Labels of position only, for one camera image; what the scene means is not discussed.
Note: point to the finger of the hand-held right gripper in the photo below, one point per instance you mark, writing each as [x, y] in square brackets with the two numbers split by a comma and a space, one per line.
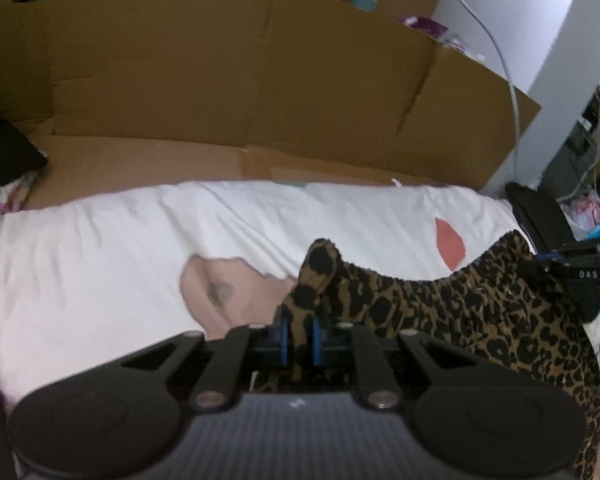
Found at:
[540, 267]

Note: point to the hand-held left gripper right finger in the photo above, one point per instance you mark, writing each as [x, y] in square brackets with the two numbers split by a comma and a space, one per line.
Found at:
[317, 337]

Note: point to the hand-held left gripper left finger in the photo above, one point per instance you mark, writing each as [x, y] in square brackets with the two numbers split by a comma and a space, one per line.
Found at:
[281, 337]

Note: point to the leopard print garment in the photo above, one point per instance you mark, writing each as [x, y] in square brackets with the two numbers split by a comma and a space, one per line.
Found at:
[430, 310]

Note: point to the folded black garment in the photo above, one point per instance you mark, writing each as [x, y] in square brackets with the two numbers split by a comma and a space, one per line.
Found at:
[540, 215]

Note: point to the clear plastic bag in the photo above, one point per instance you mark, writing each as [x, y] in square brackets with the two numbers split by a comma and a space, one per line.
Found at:
[585, 210]

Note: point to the white bear print bedsheet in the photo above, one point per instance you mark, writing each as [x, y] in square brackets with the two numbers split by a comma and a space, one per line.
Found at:
[105, 260]

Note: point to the brown cardboard sheet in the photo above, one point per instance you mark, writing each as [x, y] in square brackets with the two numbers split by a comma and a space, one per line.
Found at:
[230, 85]

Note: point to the white purple refill pouch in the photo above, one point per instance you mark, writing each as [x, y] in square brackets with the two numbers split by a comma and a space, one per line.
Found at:
[430, 27]

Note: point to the blue cap detergent bottle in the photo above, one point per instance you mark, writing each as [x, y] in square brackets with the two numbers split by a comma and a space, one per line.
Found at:
[365, 1]

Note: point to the black cloth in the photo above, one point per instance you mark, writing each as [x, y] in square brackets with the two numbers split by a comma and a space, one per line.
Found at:
[5, 145]

